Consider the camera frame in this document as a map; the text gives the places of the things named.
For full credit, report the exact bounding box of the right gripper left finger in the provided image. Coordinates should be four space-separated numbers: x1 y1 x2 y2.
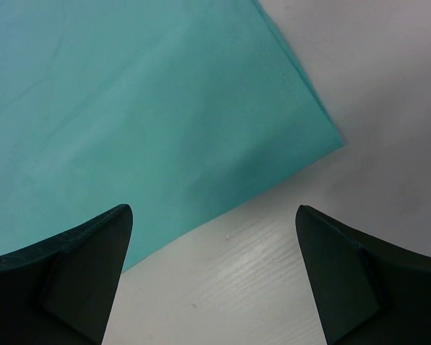
0 204 132 344

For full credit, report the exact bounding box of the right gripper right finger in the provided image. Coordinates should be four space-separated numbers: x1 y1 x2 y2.
295 206 431 344

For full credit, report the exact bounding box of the mint green t shirt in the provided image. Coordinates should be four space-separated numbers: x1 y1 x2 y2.
0 1 343 267

